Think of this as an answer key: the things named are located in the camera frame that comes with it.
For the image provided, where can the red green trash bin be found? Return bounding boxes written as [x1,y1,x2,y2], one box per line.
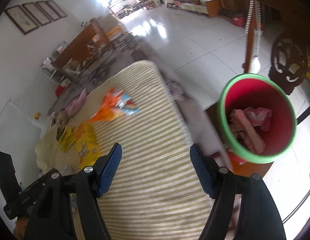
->
[217,74,297,164]

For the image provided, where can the framed wall pictures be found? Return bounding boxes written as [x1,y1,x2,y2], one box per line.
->
[4,0,67,35]

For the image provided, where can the orange snack bag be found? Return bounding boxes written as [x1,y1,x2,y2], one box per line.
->
[89,88,139,123]

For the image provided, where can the red plastic bucket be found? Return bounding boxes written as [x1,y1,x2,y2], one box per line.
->
[231,17,246,27]

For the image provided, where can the yellow paper box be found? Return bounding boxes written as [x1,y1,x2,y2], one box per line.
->
[58,126,75,153]

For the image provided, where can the left hand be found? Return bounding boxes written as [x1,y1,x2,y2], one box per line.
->
[13,217,29,240]

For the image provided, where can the pink printed paper bag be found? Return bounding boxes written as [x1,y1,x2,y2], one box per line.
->
[229,107,273,154]

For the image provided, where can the pink plastic wrapper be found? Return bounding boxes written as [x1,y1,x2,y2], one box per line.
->
[64,89,88,117]

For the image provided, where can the wooden tv cabinet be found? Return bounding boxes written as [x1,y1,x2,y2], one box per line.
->
[165,0,222,18]

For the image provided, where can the yellow orange snack box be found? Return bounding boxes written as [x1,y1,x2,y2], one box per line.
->
[73,121,102,169]

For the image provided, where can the yellow checked tablecloth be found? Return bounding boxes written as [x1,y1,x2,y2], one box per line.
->
[34,60,216,240]

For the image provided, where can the carved wooden chair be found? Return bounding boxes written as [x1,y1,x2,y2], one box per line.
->
[268,31,308,95]

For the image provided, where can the white wire shelf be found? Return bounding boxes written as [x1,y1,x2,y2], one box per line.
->
[40,41,80,83]

